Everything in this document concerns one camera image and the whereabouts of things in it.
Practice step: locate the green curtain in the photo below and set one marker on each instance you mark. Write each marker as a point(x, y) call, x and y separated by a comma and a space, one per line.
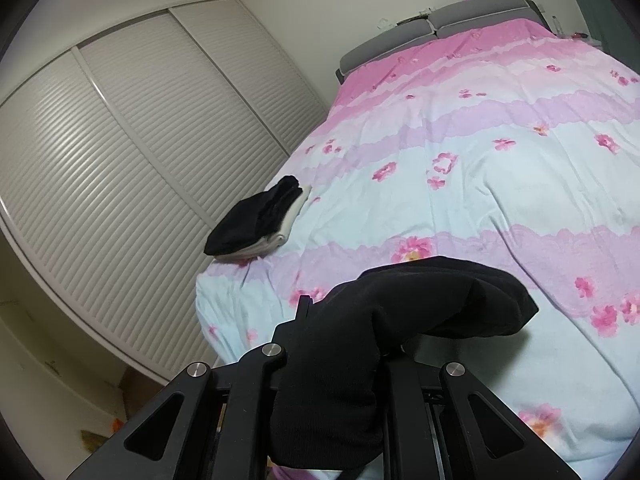
point(610, 10)

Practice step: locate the white louvered wardrobe door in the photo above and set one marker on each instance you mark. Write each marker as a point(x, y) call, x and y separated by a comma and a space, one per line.
point(165, 125)
point(240, 60)
point(75, 210)

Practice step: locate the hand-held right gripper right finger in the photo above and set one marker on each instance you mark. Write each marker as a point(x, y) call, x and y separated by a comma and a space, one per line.
point(405, 385)

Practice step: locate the pink floral blanket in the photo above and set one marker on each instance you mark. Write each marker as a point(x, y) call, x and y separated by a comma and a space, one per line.
point(500, 185)

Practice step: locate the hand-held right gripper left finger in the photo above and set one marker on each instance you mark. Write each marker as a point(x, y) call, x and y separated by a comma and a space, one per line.
point(282, 332)

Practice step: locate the orange colourful object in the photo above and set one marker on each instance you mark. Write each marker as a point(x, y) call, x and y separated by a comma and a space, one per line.
point(100, 437)

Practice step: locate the brown cardboard box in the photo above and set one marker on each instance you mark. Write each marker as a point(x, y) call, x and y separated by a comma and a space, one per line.
point(142, 392)

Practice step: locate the black pants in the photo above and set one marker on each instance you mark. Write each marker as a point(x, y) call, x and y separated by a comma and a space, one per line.
point(400, 300)

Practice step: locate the clear bottle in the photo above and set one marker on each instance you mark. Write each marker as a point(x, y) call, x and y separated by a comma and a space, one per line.
point(554, 24)

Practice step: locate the grey padded headboard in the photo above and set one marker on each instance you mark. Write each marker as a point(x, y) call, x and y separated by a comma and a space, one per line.
point(465, 15)

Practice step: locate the folded black garment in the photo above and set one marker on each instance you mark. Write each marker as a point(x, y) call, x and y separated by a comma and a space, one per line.
point(250, 220)

